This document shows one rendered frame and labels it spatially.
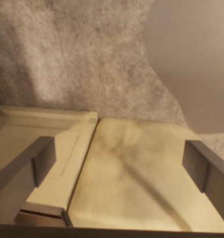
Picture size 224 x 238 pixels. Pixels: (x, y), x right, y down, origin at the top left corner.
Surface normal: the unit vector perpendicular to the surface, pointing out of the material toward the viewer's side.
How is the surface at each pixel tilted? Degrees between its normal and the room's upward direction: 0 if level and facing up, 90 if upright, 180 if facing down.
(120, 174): 90
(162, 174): 90
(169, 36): 0
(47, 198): 90
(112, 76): 0
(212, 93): 0
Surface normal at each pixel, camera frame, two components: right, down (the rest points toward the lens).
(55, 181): -0.04, -0.77
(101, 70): -0.16, 0.63
